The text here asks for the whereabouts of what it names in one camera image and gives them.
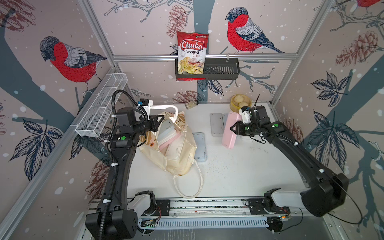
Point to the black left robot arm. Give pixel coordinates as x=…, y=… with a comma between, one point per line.
x=112, y=220

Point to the grey pencil case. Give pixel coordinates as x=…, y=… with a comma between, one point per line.
x=201, y=151

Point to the pink pencil case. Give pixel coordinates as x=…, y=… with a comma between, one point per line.
x=229, y=137
x=169, y=141

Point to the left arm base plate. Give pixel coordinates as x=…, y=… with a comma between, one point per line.
x=143, y=208

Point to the white wire mesh tray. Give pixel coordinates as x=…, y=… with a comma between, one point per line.
x=100, y=110

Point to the small glass jar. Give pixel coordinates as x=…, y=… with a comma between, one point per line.
x=191, y=104

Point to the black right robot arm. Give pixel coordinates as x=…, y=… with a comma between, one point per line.
x=327, y=190

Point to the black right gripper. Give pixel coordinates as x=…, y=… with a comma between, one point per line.
x=238, y=127

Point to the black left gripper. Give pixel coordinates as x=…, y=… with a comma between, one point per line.
x=154, y=123

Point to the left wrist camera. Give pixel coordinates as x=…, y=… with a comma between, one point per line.
x=146, y=104

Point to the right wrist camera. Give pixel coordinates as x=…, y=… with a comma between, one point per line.
x=245, y=114

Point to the white pencil case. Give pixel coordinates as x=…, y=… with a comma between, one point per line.
x=217, y=124

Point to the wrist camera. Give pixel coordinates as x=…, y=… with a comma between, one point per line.
x=245, y=114
x=146, y=104

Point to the black wire wall basket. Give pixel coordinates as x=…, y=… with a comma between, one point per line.
x=214, y=69

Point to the cream canvas tote bag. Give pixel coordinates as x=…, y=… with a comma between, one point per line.
x=179, y=156

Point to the red Chuba cassava chips bag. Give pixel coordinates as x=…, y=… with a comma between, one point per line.
x=192, y=50

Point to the beige bun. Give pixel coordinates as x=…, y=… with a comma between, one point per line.
x=238, y=98
x=243, y=104

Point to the white case in bag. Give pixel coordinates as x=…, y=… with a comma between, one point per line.
x=167, y=131

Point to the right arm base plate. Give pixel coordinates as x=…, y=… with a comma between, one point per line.
x=261, y=206

